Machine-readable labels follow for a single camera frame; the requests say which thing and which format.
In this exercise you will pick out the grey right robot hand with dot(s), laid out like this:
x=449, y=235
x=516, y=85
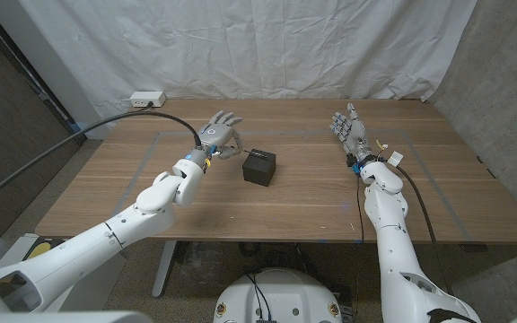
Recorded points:
x=356, y=133

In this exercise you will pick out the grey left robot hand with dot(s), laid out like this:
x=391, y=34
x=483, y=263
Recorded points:
x=216, y=133

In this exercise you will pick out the black yellow striped pen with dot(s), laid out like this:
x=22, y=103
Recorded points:
x=258, y=155

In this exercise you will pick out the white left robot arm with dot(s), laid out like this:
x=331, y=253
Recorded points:
x=74, y=255

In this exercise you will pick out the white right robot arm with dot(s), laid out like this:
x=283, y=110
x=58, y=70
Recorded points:
x=393, y=264

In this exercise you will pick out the black box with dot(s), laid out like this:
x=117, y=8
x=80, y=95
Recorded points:
x=258, y=172

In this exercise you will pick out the grey tape outline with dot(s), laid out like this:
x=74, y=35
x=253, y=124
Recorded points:
x=285, y=133

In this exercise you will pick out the white power strip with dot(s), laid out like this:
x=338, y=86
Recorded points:
x=147, y=99

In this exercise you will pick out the white backdrop cloth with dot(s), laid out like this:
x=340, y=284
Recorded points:
x=258, y=45

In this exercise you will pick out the grey table leg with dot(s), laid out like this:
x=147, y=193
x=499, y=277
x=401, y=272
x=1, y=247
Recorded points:
x=164, y=269

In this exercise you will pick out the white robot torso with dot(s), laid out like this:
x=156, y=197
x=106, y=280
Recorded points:
x=281, y=296

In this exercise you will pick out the yellow black floor pedal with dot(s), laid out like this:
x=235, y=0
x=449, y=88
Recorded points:
x=38, y=250

